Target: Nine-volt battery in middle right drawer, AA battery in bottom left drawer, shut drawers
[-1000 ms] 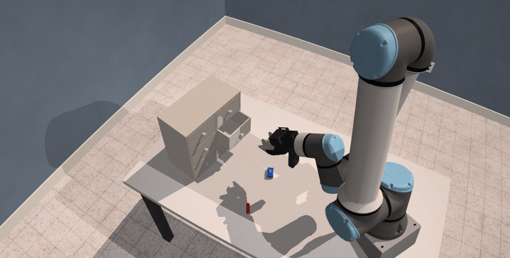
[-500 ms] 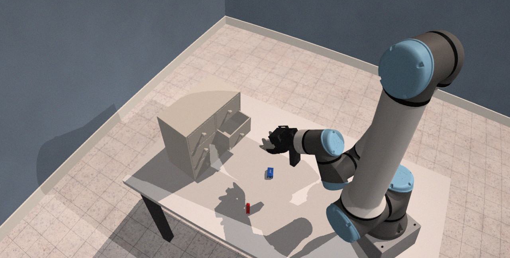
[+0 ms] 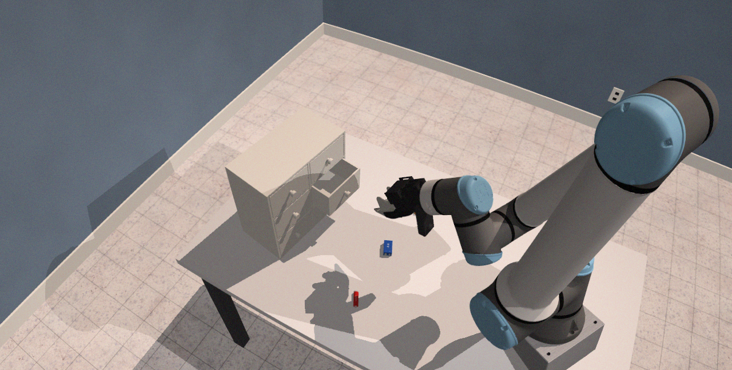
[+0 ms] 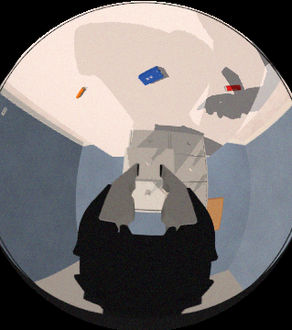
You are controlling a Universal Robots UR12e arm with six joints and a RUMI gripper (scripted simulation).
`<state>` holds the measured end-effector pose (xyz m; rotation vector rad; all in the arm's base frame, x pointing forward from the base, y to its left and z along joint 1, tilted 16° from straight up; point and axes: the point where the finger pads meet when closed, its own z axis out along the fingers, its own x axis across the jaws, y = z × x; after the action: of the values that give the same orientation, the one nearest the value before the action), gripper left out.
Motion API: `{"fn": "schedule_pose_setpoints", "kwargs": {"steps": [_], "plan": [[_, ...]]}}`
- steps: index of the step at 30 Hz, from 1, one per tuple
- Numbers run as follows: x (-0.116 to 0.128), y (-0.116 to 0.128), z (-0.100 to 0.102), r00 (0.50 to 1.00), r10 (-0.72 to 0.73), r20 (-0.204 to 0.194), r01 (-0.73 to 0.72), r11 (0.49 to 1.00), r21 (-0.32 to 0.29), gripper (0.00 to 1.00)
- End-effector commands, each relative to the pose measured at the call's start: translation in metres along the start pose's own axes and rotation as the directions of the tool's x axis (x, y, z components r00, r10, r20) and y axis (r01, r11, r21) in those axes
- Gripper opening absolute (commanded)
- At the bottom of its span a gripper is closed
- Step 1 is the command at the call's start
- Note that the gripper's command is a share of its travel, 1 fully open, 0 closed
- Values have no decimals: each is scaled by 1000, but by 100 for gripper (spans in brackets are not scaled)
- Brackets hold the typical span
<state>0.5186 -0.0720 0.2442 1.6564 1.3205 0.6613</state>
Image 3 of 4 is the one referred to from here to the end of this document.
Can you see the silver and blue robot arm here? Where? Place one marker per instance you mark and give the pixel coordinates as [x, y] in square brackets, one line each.
[638, 142]

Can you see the beige chest of drawers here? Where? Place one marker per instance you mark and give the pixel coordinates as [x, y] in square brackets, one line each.
[269, 163]

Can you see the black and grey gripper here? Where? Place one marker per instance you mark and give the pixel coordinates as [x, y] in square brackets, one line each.
[402, 197]

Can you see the blue nine-volt battery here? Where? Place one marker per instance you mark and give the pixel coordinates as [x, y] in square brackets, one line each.
[387, 248]

